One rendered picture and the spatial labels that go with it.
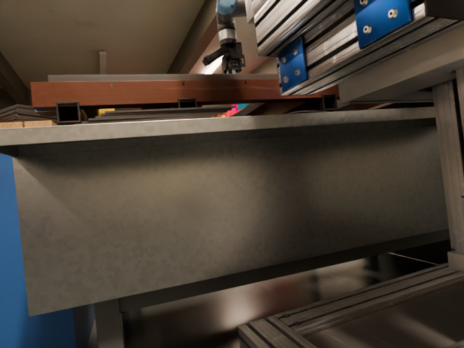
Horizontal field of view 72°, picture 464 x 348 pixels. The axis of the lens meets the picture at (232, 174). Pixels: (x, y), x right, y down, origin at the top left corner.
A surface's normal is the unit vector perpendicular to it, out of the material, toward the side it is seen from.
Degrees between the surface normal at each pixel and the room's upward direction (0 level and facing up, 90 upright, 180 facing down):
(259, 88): 90
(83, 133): 90
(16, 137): 90
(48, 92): 90
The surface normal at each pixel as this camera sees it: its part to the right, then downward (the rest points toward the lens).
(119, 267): 0.30, -0.04
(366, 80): -0.92, 0.10
